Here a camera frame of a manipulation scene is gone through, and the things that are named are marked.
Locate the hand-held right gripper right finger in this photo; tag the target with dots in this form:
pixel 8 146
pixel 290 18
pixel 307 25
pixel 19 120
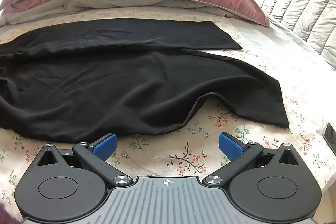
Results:
pixel 231 146

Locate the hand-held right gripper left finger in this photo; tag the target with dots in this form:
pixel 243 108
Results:
pixel 106 148

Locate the black pants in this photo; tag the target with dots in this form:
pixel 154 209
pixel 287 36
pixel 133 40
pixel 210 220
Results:
pixel 118 82

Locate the black rectangular device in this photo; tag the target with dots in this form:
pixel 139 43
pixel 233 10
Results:
pixel 329 136

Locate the pale grey bed sheet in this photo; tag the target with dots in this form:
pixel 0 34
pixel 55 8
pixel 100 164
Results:
pixel 275 37

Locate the person's maroon garment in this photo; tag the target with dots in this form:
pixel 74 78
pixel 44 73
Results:
pixel 6 214

